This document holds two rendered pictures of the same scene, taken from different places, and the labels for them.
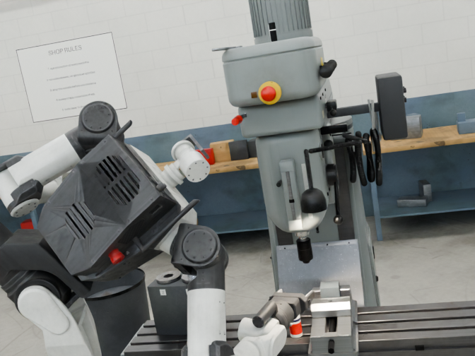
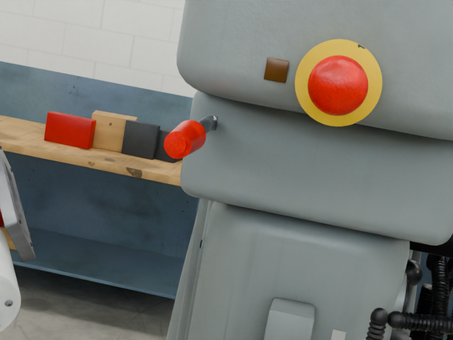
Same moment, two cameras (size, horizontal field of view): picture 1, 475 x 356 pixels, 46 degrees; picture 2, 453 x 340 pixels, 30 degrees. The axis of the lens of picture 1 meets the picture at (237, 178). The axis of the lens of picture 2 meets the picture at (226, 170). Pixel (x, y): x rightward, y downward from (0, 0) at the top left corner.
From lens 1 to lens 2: 0.92 m
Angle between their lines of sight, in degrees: 7
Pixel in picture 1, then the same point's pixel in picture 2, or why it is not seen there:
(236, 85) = (224, 15)
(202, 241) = not seen: outside the picture
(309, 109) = (428, 175)
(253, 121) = (231, 152)
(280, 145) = (289, 253)
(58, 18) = not seen: outside the picture
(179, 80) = not seen: outside the picture
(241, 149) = (145, 139)
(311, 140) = (387, 268)
